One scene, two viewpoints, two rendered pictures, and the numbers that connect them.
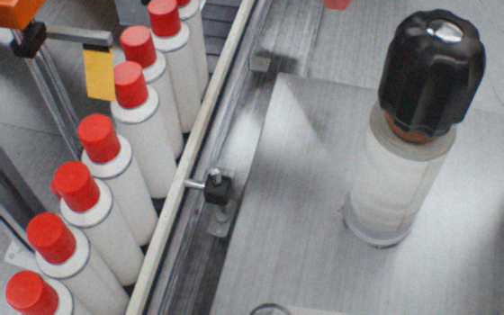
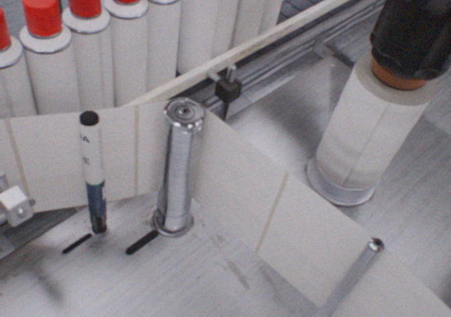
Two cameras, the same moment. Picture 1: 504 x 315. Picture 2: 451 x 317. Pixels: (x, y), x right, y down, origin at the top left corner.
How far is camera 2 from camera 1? 0.24 m
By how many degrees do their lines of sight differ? 14
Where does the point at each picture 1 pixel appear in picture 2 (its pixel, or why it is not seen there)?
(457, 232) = (401, 234)
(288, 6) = not seen: hidden behind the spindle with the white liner
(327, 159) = (324, 123)
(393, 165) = (357, 96)
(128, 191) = (161, 26)
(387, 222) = (335, 168)
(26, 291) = (40, 0)
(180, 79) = not seen: outside the picture
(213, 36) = (300, 9)
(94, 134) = not seen: outside the picture
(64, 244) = not seen: outside the picture
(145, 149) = (192, 17)
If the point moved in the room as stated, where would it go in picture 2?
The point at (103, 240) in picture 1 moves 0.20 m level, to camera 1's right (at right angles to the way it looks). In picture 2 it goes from (121, 40) to (270, 115)
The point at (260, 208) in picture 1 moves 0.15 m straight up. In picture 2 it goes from (250, 122) to (273, 37)
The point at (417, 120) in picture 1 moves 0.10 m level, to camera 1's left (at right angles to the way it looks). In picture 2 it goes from (389, 48) to (293, 7)
